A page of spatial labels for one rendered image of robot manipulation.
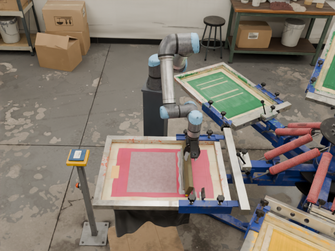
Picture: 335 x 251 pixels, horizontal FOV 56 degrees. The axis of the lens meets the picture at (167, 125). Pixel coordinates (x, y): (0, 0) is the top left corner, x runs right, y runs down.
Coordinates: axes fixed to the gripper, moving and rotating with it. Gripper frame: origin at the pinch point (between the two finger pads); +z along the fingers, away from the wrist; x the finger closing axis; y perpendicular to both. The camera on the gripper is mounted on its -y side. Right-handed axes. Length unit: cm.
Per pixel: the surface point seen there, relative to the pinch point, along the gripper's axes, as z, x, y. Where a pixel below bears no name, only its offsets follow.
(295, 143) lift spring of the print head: -12, -64, 5
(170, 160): 10.6, 12.2, 9.1
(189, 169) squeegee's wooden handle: 0.3, 1.0, -6.9
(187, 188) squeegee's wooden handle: 2.7, 3.0, -19.2
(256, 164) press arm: 1.5, -41.5, -0.7
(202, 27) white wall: 77, -49, 379
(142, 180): 10.4, 29.3, -8.3
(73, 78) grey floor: 111, 148, 260
